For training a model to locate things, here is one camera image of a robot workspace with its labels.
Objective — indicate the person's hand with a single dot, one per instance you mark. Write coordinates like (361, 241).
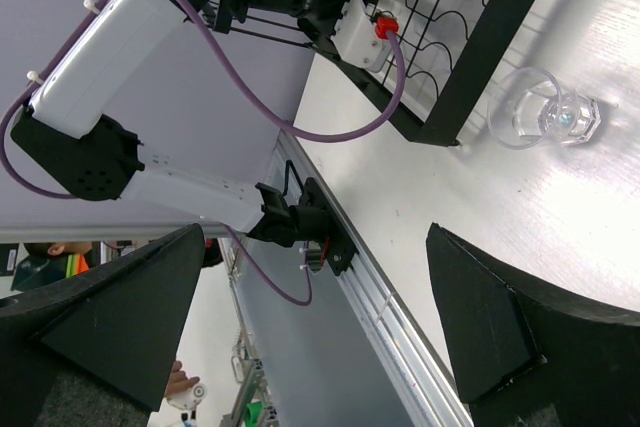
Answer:
(179, 381)

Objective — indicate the small clear glass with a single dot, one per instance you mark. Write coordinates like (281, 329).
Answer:
(532, 107)

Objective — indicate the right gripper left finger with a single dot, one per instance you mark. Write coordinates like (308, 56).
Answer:
(96, 349)

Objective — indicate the black wire dish rack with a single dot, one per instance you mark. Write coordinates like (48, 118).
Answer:
(442, 59)

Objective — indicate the small white robot device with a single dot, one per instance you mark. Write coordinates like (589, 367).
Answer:
(187, 403)

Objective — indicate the person with red headset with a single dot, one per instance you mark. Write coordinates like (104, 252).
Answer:
(81, 256)

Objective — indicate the aluminium mounting rail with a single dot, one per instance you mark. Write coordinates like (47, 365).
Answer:
(417, 373)

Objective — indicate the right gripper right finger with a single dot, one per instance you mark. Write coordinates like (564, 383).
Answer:
(525, 352)

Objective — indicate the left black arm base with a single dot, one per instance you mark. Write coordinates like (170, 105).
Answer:
(301, 212)

